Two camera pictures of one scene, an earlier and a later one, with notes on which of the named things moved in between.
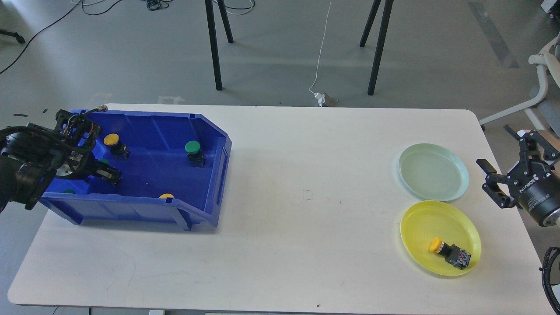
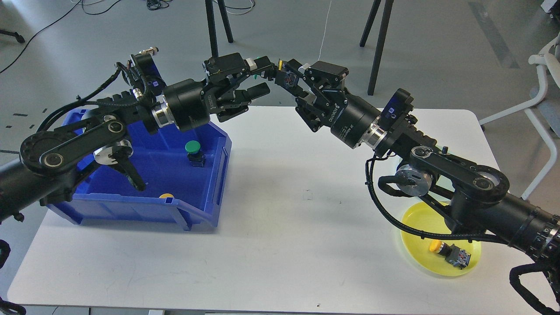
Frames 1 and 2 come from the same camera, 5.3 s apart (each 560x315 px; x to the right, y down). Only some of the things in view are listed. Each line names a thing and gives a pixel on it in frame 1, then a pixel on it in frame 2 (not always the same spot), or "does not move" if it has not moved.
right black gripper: (538, 192) to (350, 119)
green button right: (194, 155) does not move
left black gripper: (79, 134) to (190, 104)
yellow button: (453, 254) does not move
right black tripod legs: (387, 15) does not move
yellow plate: (446, 220) does not move
